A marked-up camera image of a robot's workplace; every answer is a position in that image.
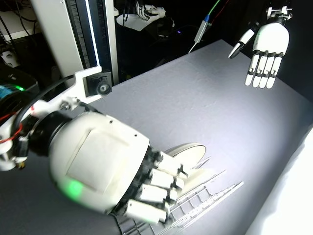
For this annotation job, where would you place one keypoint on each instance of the white paper sheet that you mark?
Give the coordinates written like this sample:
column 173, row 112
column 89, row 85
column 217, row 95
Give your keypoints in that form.
column 133, row 22

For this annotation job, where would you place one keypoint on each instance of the white skeletal hand model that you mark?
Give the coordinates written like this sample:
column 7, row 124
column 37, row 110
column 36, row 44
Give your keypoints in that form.
column 149, row 11

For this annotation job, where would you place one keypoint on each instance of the white plate black rim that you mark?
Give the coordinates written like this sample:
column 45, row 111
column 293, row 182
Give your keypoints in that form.
column 188, row 153
column 196, row 178

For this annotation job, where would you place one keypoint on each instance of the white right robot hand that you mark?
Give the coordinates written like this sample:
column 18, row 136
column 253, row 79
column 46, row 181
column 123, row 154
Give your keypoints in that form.
column 102, row 161

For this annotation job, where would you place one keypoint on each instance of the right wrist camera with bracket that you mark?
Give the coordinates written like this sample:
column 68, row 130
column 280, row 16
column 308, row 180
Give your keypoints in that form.
column 90, row 83

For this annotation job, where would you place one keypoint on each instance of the small black device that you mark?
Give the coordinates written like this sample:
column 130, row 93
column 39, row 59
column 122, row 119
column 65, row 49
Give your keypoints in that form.
column 163, row 30

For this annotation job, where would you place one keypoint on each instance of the white robot tower column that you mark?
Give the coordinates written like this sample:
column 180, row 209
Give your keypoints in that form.
column 71, row 31

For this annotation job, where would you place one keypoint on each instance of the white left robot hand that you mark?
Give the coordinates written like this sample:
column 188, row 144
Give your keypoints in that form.
column 269, row 41

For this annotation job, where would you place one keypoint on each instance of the grey metal bracket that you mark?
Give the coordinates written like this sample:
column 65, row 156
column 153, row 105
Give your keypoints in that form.
column 9, row 58

